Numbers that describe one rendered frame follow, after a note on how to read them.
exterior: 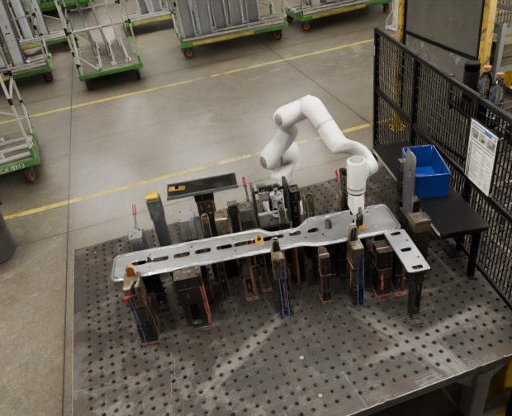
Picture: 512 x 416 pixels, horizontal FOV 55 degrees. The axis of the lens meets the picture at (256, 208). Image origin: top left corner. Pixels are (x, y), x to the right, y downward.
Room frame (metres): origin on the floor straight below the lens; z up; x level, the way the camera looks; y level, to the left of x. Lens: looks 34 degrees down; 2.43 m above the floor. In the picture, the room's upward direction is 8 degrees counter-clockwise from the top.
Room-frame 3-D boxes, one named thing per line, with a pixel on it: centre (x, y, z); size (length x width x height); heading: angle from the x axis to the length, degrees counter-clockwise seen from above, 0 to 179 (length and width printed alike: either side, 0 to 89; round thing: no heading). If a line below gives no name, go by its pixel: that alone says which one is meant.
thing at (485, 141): (1.82, -1.02, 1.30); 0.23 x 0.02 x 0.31; 4
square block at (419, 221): (1.77, -0.74, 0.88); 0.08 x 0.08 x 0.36; 4
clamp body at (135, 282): (1.63, 0.58, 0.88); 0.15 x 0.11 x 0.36; 4
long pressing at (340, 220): (1.85, 0.03, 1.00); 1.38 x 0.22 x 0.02; 94
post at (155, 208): (2.16, 0.52, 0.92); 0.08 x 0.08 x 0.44; 4
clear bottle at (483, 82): (2.03, -1.09, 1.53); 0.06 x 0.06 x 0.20
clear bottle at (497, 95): (1.93, -1.10, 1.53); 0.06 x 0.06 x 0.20
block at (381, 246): (1.70, -0.54, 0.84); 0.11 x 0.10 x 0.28; 4
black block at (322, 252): (1.70, -0.28, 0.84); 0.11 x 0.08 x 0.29; 4
